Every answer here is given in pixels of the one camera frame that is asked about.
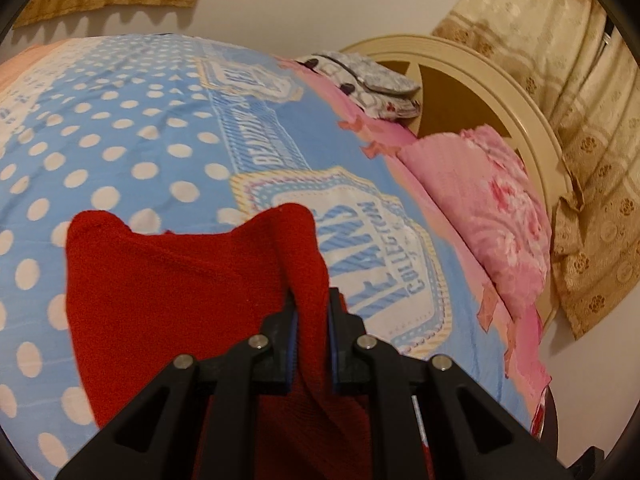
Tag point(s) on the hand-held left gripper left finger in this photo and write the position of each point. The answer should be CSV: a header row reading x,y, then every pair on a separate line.
x,y
292,345

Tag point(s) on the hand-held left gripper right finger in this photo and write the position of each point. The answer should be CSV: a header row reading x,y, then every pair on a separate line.
x,y
334,345

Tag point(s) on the red knitted sweater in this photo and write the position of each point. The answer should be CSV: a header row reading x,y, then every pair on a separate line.
x,y
175,310

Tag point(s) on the pink floral pillow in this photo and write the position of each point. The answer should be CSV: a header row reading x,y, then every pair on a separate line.
x,y
480,200

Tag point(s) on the pink bed sheet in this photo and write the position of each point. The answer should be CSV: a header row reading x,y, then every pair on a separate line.
x,y
345,115

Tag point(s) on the white red flowered pillow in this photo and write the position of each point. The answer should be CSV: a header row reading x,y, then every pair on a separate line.
x,y
392,105

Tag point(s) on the blue polka dot quilt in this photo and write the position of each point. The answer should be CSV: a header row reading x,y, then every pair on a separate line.
x,y
150,125

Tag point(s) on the grey patterned pillow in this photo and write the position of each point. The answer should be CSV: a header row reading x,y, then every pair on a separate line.
x,y
360,72

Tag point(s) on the cream wooden headboard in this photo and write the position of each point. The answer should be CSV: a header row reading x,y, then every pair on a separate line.
x,y
520,110

